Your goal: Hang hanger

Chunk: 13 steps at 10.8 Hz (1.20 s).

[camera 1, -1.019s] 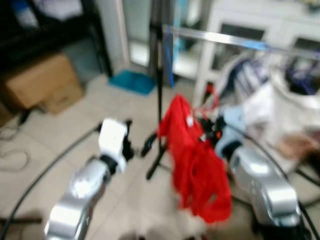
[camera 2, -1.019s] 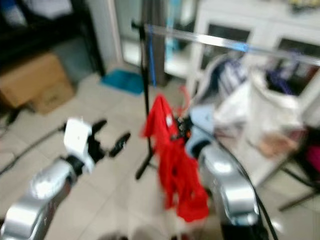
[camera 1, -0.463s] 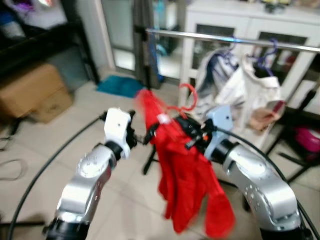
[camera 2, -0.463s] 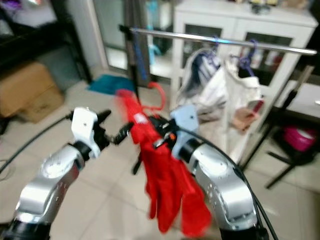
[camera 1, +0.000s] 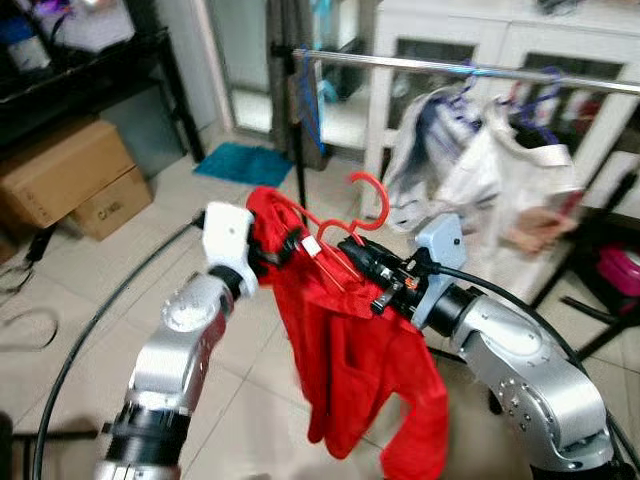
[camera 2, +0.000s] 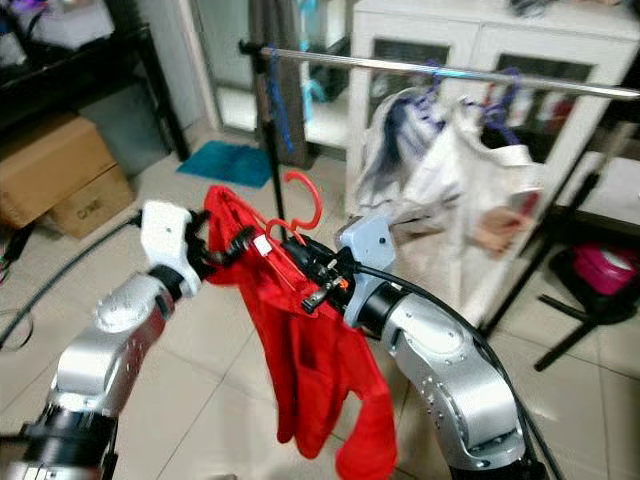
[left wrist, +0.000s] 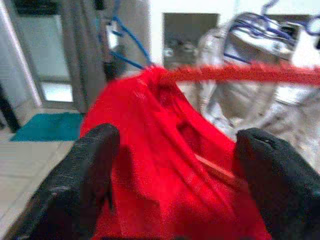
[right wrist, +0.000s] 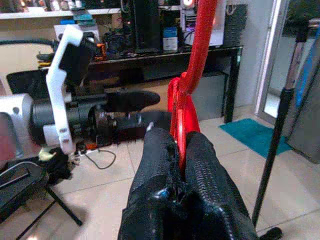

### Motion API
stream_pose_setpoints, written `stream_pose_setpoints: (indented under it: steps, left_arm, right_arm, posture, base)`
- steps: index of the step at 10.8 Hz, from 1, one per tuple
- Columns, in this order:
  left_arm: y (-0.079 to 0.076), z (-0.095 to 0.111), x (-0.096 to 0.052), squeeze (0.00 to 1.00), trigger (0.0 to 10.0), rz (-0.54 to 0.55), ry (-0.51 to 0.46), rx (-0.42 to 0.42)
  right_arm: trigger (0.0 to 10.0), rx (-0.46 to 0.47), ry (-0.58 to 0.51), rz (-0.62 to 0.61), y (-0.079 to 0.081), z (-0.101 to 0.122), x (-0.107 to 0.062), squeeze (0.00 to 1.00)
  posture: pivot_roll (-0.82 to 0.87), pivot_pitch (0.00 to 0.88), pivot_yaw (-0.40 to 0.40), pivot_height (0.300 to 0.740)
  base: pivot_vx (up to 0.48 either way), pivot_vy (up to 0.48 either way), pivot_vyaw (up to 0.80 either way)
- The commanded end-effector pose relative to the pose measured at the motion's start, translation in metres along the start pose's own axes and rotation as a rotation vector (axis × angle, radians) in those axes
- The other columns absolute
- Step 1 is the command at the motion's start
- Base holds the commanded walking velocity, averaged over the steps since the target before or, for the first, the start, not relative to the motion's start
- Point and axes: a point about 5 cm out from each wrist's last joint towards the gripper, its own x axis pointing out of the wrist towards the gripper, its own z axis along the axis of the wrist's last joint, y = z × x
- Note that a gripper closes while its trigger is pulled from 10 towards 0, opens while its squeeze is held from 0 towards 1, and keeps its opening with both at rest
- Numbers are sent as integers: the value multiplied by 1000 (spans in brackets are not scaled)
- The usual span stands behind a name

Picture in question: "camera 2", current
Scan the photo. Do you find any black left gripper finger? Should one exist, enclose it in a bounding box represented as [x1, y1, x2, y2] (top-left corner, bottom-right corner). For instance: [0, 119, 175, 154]
[223, 227, 259, 264]

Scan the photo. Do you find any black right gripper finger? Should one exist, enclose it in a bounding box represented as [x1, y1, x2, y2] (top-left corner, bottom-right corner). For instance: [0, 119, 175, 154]
[288, 246, 323, 286]
[298, 236, 346, 267]

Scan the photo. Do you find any red plastic clothes hanger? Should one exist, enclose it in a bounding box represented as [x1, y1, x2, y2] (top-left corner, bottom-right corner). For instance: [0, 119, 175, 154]
[245, 170, 324, 301]

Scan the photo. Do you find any red garment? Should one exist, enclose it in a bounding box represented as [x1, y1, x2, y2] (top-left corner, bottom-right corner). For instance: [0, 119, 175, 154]
[203, 185, 399, 480]

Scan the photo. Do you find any blue clothes hanger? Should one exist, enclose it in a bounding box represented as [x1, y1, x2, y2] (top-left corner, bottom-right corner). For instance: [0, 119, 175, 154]
[425, 62, 453, 103]
[265, 48, 296, 153]
[480, 68, 528, 141]

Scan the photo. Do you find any teal floor mat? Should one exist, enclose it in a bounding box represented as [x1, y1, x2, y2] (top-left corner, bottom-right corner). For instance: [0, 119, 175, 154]
[175, 140, 276, 189]

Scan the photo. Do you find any small printed cardboard box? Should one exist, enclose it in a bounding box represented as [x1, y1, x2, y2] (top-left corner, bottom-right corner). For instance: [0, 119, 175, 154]
[48, 165, 136, 239]

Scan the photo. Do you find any cream white garment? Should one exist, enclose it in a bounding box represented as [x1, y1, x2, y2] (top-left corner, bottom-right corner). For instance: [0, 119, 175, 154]
[410, 100, 546, 321]

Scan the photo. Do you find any large cardboard box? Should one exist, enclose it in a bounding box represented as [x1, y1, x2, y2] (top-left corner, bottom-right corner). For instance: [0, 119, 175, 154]
[0, 112, 113, 229]

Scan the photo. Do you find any white framed glass door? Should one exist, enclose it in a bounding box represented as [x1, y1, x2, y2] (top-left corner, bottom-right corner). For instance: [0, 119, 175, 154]
[160, 0, 256, 136]

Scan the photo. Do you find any dark grey curtain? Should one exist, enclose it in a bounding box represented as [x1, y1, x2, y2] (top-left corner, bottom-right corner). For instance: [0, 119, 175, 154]
[248, 0, 311, 166]

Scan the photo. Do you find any black shelf unit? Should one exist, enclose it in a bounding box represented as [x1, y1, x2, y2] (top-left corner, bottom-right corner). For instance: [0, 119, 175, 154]
[0, 0, 191, 161]

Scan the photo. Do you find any pink container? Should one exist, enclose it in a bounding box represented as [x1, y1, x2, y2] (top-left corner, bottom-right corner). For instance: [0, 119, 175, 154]
[570, 243, 640, 296]

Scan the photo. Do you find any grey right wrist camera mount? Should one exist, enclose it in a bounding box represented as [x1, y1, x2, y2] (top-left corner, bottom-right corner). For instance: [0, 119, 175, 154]
[335, 215, 393, 331]

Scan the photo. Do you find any black clothes rack frame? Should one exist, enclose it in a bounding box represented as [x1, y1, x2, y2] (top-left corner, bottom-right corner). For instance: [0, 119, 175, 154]
[238, 40, 640, 373]

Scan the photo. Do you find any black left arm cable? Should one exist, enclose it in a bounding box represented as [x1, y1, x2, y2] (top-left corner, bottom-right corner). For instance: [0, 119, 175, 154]
[0, 213, 146, 348]

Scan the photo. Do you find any silver clothes rack rail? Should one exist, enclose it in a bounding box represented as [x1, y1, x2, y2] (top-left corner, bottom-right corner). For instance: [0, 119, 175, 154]
[240, 40, 640, 101]

